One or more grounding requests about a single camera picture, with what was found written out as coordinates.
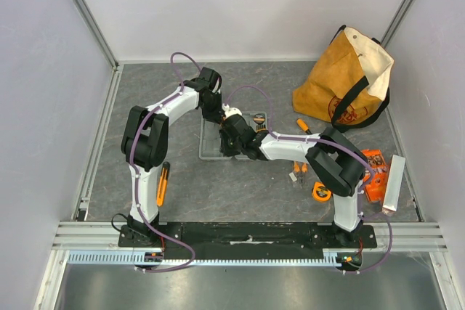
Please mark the brown canvas tote bag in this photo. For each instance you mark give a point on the brown canvas tote bag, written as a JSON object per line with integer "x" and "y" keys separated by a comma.
{"x": 348, "y": 86}

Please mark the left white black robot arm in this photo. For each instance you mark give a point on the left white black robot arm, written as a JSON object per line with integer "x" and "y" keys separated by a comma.
{"x": 146, "y": 136}

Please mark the grey plastic tool case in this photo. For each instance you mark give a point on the grey plastic tool case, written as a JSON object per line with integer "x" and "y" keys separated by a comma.
{"x": 209, "y": 147}

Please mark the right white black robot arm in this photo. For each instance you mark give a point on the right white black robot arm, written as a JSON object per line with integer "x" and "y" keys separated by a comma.
{"x": 338, "y": 164}

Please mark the orange utility knife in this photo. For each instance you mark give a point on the orange utility knife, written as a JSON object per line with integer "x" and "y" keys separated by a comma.
{"x": 162, "y": 184}

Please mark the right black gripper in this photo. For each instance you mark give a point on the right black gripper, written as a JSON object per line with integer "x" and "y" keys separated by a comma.
{"x": 228, "y": 141}

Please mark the round black orange tape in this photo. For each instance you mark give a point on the round black orange tape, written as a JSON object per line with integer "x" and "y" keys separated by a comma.
{"x": 259, "y": 118}

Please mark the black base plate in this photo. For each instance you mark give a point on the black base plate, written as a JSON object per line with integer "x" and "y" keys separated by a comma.
{"x": 195, "y": 234}

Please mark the orange printed box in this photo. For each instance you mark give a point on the orange printed box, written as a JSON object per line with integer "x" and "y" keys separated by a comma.
{"x": 375, "y": 190}

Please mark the orange tape measure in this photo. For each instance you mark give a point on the orange tape measure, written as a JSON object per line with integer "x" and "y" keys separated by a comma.
{"x": 320, "y": 193}

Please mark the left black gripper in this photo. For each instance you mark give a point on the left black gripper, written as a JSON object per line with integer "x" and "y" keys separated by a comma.
{"x": 216, "y": 117}

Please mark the orange handled pliers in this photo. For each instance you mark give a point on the orange handled pliers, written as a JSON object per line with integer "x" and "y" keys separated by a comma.
{"x": 299, "y": 174}

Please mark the blue grey cable duct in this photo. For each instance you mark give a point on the blue grey cable duct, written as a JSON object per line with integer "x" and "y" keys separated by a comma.
{"x": 144, "y": 258}

